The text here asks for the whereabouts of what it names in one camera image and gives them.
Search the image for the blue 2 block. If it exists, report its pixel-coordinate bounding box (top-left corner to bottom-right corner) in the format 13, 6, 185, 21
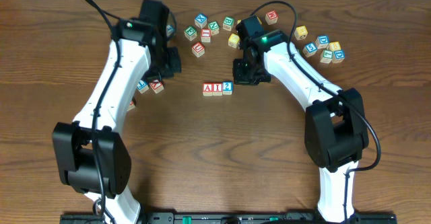
222, 81, 233, 95

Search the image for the red I block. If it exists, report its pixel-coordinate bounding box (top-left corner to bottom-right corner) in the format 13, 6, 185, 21
212, 83, 223, 96

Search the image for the red A block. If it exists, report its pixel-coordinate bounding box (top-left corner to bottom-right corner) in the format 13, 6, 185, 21
202, 83, 213, 96

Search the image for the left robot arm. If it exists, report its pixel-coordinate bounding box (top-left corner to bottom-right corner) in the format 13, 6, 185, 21
52, 0, 181, 223

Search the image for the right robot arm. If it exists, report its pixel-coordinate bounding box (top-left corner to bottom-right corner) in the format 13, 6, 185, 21
233, 16, 369, 223

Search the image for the red Y block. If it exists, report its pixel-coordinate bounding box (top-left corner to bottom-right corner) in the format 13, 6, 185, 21
149, 79, 164, 94

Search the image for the blue P block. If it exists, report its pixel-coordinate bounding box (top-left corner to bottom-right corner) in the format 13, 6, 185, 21
166, 24, 176, 38

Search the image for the blue T block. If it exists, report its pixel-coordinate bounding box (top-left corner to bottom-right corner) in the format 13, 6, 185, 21
137, 79, 149, 94

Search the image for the yellow block centre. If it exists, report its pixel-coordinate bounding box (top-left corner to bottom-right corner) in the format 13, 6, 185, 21
228, 34, 240, 48

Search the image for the red C block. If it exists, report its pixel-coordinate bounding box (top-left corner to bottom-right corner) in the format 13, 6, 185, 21
191, 42, 205, 58

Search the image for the green F block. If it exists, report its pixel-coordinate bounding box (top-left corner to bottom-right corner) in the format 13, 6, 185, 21
184, 26, 197, 41

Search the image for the red H block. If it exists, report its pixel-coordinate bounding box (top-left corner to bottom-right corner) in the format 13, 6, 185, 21
201, 28, 211, 43

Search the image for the green B block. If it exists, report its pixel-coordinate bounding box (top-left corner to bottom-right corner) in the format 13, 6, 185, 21
222, 16, 234, 31

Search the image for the blue X block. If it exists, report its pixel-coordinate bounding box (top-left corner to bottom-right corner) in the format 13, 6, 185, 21
195, 13, 207, 29

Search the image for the red U block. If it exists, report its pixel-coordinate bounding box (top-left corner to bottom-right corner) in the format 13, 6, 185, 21
127, 98, 136, 111

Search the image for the red K block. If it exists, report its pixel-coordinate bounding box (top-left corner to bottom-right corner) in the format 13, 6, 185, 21
265, 10, 279, 25

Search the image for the green N block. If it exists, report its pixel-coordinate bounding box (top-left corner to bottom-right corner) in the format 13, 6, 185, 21
208, 21, 220, 36

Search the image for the yellow Q block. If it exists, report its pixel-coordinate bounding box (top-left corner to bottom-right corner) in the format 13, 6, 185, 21
294, 26, 308, 40

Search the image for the blue D block upper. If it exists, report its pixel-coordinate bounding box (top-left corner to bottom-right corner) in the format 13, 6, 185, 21
315, 35, 330, 49

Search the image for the blue d block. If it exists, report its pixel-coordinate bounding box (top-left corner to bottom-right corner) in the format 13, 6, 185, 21
315, 35, 330, 49
332, 50, 345, 63

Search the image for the green 7 block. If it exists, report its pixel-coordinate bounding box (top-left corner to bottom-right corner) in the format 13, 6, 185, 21
320, 50, 333, 64

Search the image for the yellow block far right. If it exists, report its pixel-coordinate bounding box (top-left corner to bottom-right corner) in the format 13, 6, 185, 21
327, 41, 341, 52

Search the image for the blue D block lower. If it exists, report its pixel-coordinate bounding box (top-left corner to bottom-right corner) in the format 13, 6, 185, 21
332, 50, 345, 63

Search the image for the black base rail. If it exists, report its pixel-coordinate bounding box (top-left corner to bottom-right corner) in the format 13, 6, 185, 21
59, 211, 398, 224

